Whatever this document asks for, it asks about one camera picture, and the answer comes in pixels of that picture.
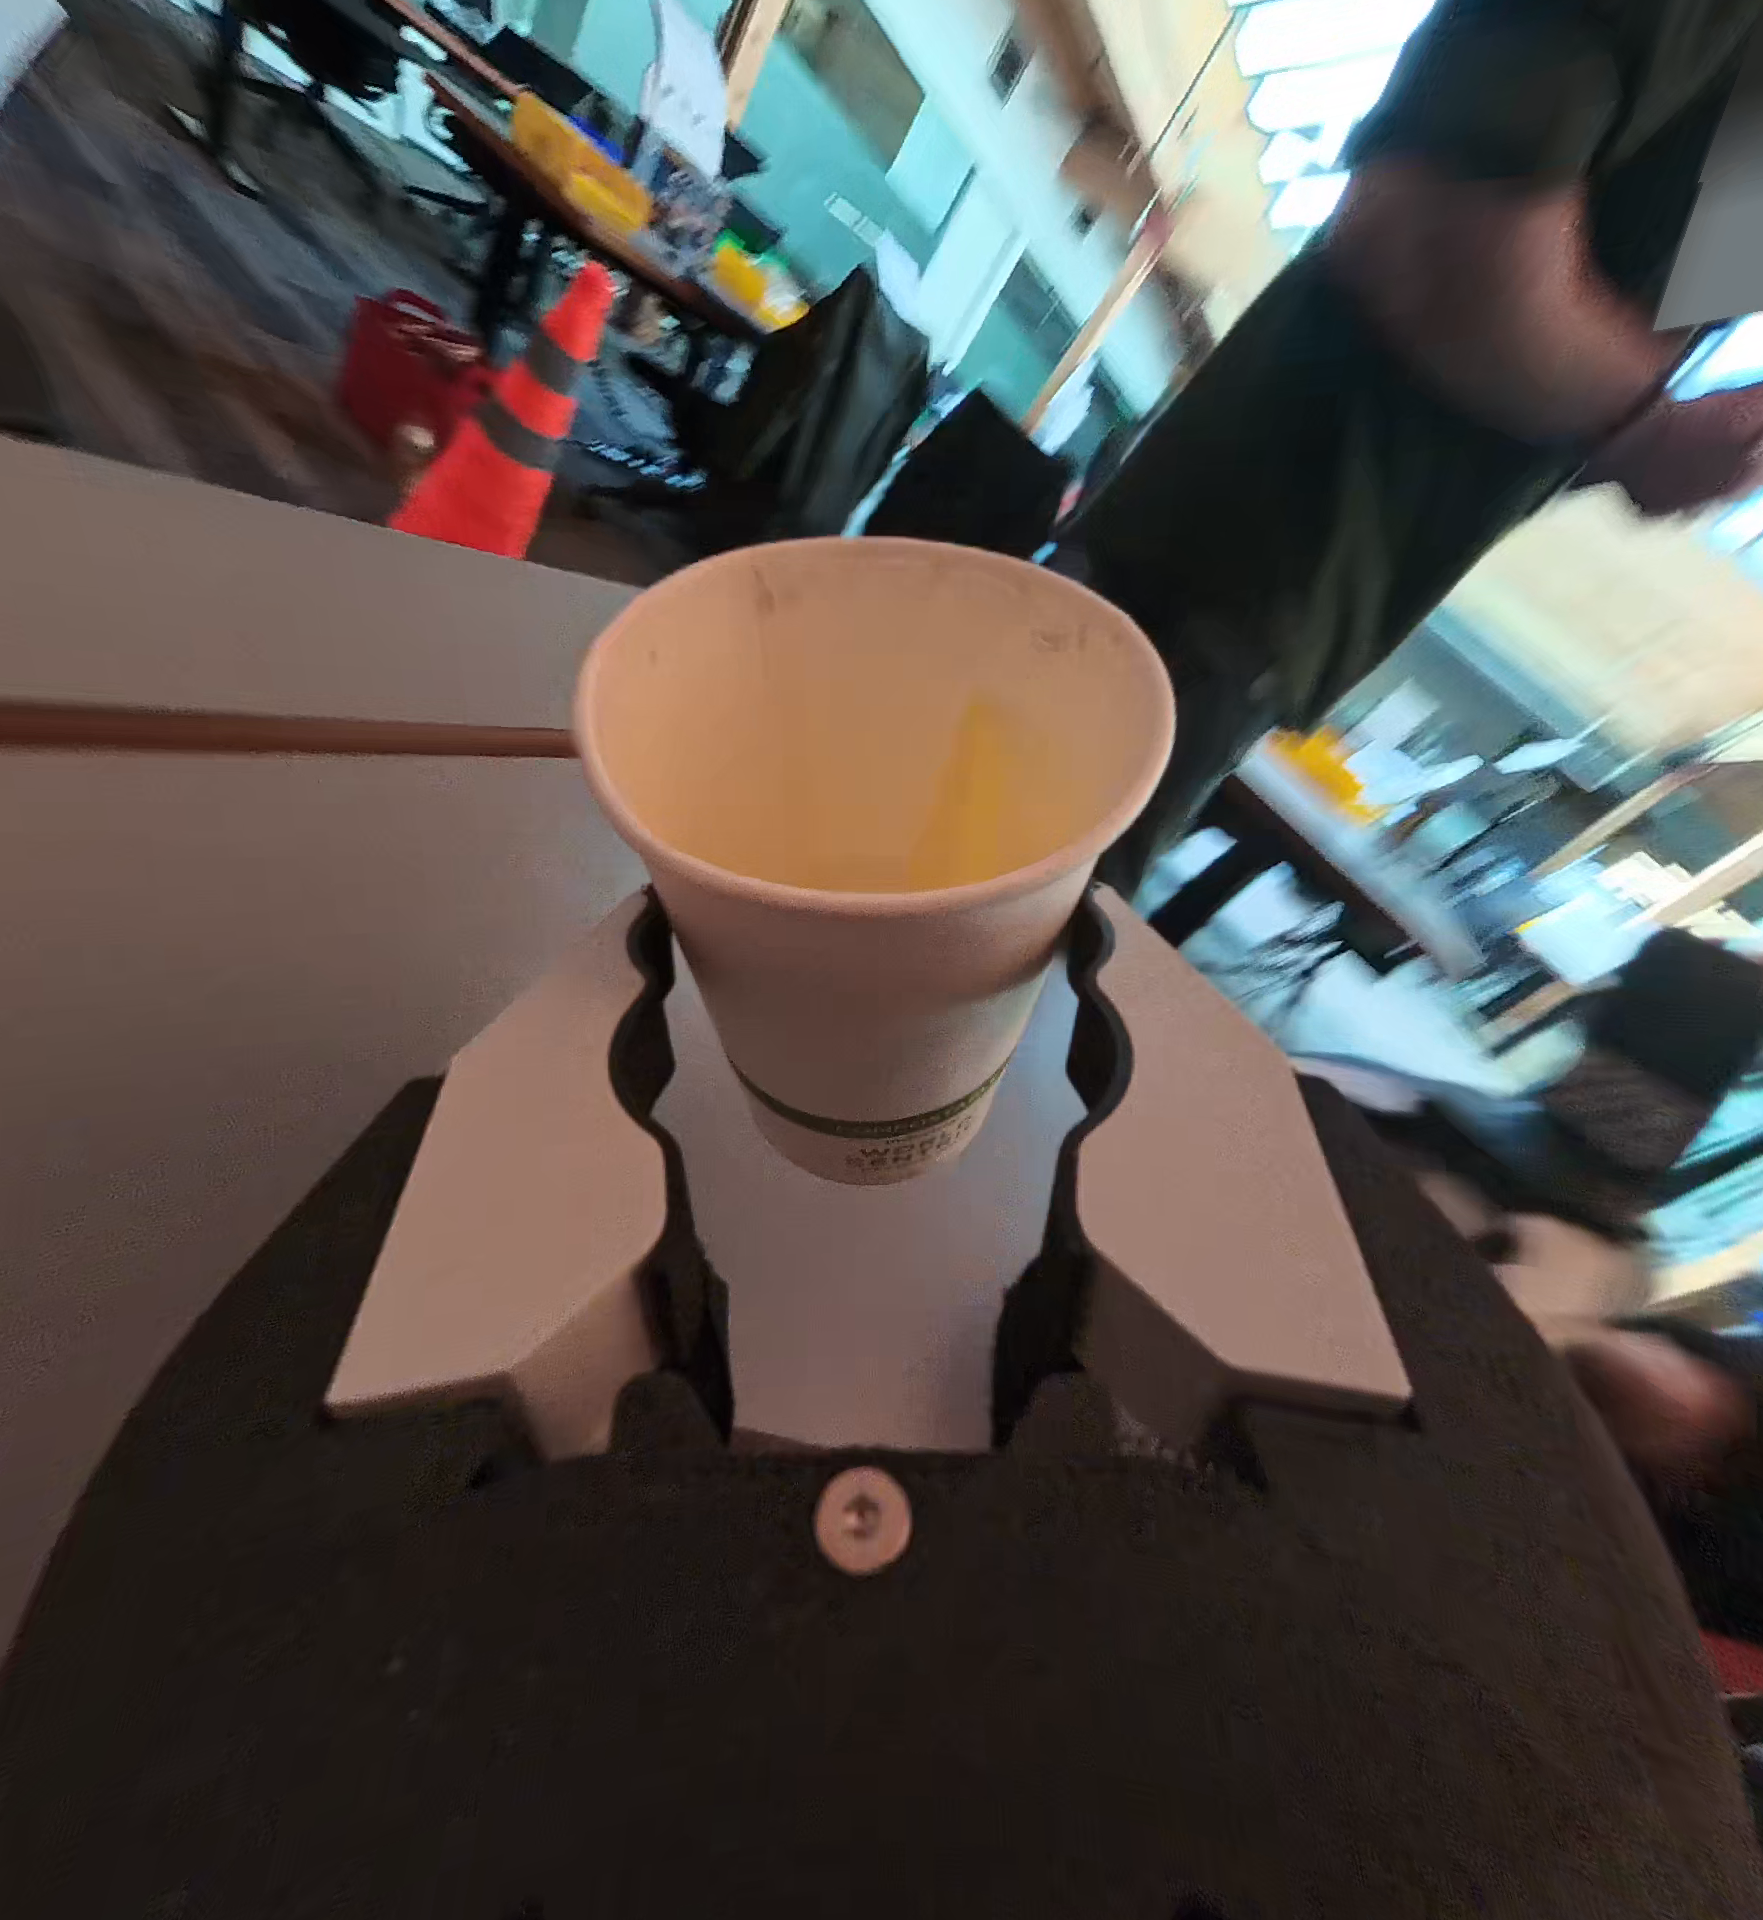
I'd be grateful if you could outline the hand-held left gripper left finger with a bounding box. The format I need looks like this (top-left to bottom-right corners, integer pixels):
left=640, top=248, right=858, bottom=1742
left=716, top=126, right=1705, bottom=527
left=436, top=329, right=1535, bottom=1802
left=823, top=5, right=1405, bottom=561
left=322, top=889, right=740, bottom=1460

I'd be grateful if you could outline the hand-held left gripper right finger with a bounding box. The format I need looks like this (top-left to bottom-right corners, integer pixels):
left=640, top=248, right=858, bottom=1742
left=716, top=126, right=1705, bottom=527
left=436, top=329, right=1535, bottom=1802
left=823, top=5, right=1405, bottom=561
left=989, top=883, right=1417, bottom=1454

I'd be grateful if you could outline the white paper cup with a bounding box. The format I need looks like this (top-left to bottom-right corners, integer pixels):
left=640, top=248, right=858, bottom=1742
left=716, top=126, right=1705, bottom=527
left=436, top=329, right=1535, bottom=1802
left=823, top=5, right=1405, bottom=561
left=571, top=538, right=1177, bottom=1186

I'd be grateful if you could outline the yellow sticky note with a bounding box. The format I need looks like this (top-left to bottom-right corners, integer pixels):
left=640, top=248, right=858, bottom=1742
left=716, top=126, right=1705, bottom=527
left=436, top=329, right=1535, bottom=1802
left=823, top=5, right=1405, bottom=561
left=910, top=699, right=1041, bottom=889

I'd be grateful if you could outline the grey desk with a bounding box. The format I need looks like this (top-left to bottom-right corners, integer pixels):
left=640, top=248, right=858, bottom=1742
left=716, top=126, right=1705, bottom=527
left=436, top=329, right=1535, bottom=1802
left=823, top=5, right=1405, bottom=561
left=0, top=412, right=1084, bottom=1849

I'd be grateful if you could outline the long wooden office desk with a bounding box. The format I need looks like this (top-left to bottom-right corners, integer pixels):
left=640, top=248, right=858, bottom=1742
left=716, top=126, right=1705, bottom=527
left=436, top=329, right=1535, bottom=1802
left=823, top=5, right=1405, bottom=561
left=370, top=0, right=809, bottom=347

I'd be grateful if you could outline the orange traffic cone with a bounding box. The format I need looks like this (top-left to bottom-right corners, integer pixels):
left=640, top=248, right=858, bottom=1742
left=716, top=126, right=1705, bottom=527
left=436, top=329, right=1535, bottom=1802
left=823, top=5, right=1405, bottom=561
left=385, top=262, right=621, bottom=561

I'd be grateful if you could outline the red bag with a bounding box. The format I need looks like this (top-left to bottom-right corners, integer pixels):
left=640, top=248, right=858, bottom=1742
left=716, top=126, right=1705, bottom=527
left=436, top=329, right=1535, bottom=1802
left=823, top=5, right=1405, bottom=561
left=337, top=290, right=485, bottom=453

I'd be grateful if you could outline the dark green jacket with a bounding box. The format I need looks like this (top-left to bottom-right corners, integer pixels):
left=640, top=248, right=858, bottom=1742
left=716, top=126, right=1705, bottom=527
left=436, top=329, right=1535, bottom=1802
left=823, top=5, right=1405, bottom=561
left=731, top=272, right=929, bottom=484

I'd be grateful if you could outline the yellow plastic bin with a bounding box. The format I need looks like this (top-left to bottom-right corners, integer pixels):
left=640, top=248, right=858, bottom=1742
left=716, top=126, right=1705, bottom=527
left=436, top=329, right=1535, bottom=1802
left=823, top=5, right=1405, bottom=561
left=509, top=93, right=652, bottom=228
left=710, top=238, right=809, bottom=330

